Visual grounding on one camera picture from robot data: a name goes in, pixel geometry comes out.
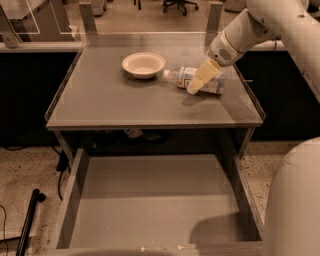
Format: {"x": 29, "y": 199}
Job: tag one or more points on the clear acrylic barrier panel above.
{"x": 117, "y": 16}

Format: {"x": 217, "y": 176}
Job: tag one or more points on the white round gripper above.
{"x": 224, "y": 50}

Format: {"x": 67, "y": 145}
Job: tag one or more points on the blue plastic bottle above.
{"x": 186, "y": 78}

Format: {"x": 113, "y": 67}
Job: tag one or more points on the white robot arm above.
{"x": 292, "y": 218}

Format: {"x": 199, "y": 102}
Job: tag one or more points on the grey background cabinet left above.
{"x": 38, "y": 20}

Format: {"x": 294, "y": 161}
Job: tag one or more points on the grey open top drawer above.
{"x": 158, "y": 205}

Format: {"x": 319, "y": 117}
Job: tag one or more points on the black office chair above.
{"x": 180, "y": 4}

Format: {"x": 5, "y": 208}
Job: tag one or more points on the grey cabinet table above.
{"x": 99, "y": 95}

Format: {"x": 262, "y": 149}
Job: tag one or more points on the black pole on floor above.
{"x": 36, "y": 197}

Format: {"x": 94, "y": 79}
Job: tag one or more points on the white paper bowl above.
{"x": 143, "y": 65}

